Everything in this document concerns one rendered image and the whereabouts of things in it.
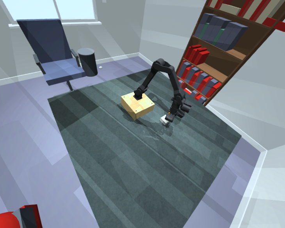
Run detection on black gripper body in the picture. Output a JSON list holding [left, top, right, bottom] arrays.
[[165, 106, 178, 122]]

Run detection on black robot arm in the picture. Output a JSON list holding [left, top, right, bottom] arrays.
[[133, 58, 192, 118]]

